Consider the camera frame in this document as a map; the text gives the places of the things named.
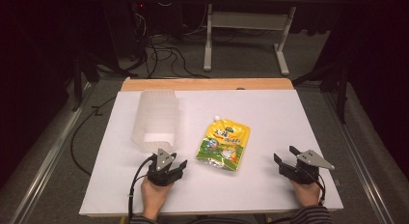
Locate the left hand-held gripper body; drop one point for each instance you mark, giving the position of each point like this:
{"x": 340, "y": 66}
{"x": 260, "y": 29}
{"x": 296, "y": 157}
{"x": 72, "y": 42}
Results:
{"x": 162, "y": 172}

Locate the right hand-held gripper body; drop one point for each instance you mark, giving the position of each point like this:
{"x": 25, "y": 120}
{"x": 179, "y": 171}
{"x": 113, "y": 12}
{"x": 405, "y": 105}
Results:
{"x": 305, "y": 169}

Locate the person's right hand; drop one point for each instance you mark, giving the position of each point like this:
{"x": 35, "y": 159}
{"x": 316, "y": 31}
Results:
{"x": 307, "y": 193}

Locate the person's left hand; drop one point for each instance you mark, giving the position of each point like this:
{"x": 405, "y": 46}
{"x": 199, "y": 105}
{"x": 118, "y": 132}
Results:
{"x": 156, "y": 196}

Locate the white board table cover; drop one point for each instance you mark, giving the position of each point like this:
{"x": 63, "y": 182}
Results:
{"x": 273, "y": 121}

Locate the translucent white plastic container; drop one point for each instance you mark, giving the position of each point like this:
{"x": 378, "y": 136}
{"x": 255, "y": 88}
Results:
{"x": 156, "y": 121}

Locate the yellow spouted refill pouch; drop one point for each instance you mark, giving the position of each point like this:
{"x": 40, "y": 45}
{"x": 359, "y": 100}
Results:
{"x": 223, "y": 143}

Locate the black metal stand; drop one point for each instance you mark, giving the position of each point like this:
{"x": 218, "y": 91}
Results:
{"x": 337, "y": 82}
{"x": 83, "y": 76}

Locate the dark computer equipment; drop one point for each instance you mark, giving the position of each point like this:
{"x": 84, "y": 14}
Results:
{"x": 138, "y": 27}

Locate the grey metal floor rail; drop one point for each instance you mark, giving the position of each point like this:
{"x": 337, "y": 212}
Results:
{"x": 41, "y": 162}
{"x": 357, "y": 159}

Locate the white metal desk frame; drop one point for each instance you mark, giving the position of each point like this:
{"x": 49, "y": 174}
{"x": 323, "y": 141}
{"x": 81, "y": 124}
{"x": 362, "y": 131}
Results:
{"x": 247, "y": 21}

